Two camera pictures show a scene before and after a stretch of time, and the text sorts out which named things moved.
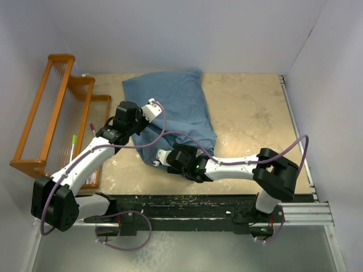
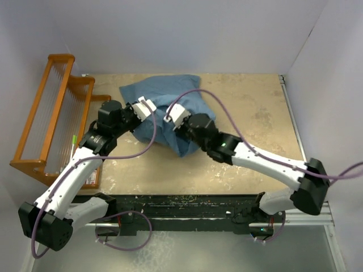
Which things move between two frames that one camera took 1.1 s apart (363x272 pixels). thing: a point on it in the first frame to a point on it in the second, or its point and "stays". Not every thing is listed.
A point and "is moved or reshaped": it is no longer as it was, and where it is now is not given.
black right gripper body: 189,150 to 185,130
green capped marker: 74,140 stays
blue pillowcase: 185,118 is moved or reshaped
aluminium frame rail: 312,186 stays
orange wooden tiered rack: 66,117 stays
